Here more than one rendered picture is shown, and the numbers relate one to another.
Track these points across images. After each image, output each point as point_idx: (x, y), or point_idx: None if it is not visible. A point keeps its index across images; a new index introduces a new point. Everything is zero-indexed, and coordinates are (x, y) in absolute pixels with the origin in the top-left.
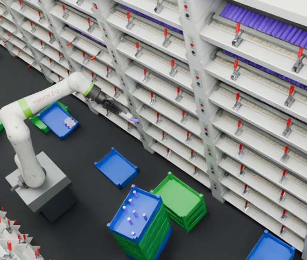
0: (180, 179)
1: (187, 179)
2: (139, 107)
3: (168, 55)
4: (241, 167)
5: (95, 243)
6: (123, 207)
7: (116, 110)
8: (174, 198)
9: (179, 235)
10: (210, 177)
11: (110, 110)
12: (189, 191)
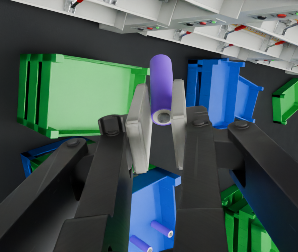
0: (13, 21)
1: (27, 14)
2: None
3: None
4: None
5: None
6: None
7: (127, 183)
8: (85, 102)
9: (93, 135)
10: (154, 23)
11: (53, 245)
12: (101, 65)
